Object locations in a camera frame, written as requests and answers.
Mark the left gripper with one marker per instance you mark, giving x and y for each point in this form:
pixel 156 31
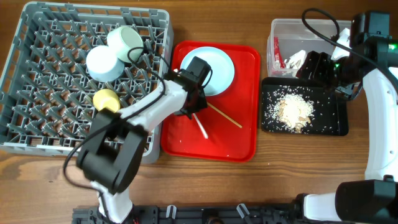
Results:
pixel 201 104

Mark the white napkin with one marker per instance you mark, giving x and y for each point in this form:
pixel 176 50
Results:
pixel 296 60

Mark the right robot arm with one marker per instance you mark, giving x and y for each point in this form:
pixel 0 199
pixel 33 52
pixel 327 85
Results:
pixel 371 65

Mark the yellow plastic cup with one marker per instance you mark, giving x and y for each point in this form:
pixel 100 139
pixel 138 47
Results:
pixel 106 99

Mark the black plastic tray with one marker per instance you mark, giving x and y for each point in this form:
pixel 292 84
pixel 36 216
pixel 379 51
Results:
pixel 330 116

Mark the wooden chopstick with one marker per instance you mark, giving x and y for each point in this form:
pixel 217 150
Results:
pixel 224 115

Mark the white plastic fork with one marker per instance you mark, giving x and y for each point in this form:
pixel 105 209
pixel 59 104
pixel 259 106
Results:
pixel 203 131

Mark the red snack wrapper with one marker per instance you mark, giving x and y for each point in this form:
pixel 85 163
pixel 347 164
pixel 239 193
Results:
pixel 279 62

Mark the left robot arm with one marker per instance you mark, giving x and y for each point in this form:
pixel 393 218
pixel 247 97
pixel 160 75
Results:
pixel 112 152

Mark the light green bowl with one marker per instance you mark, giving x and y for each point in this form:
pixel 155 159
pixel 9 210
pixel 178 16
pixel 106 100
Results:
pixel 122 40

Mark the clear plastic bin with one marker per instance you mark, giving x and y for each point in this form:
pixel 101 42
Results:
pixel 293 36

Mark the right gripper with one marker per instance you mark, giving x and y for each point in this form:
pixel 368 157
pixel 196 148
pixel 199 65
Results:
pixel 321 60

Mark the red plastic tray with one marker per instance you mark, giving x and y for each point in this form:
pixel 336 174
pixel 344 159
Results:
pixel 181 136

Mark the rice and peanut leftovers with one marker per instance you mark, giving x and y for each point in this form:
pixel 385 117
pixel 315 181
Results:
pixel 289 112

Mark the light blue plate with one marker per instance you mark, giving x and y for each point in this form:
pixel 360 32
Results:
pixel 221 65

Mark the grey dishwasher rack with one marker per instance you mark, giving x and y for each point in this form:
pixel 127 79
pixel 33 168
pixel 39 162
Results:
pixel 46 91

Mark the light blue food bowl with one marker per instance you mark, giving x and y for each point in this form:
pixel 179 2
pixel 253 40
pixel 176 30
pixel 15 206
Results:
pixel 103 65

